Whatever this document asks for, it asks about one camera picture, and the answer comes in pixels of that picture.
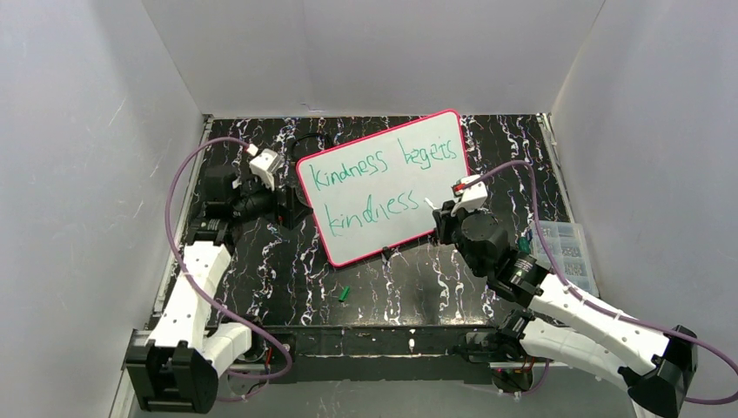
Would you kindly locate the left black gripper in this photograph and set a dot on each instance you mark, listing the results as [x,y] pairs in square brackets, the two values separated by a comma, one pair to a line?
[282,205]

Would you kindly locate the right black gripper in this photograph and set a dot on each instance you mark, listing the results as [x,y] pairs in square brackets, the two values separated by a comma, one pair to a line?
[445,221]

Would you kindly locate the white green whiteboard marker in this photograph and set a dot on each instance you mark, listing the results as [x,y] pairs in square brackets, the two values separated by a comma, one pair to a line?
[430,204]

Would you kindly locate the pink framed whiteboard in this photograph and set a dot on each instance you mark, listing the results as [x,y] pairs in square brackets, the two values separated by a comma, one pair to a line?
[369,193]

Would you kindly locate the green marker cap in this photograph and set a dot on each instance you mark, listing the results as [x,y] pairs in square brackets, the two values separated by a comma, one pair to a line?
[344,295]

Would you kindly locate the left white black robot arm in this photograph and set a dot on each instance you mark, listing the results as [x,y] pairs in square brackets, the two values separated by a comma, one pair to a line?
[178,367]

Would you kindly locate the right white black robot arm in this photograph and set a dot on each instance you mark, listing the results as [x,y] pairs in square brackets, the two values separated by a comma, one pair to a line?
[561,322]

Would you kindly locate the black clip on whiteboard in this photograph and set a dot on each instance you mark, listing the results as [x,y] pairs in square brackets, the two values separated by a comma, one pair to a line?
[386,253]

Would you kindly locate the clear plastic screw box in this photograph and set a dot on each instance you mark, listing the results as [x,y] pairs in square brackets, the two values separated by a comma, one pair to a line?
[567,243]

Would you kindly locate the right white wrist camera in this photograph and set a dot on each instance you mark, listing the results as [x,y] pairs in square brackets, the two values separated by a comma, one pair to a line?
[470,194]

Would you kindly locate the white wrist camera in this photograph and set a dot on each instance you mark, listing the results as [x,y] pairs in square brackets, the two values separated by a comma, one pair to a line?
[470,194]
[265,163]

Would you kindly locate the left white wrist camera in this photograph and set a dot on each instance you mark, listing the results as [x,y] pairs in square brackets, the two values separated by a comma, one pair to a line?
[265,163]

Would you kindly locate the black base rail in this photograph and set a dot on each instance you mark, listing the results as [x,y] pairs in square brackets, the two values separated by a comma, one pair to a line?
[396,353]

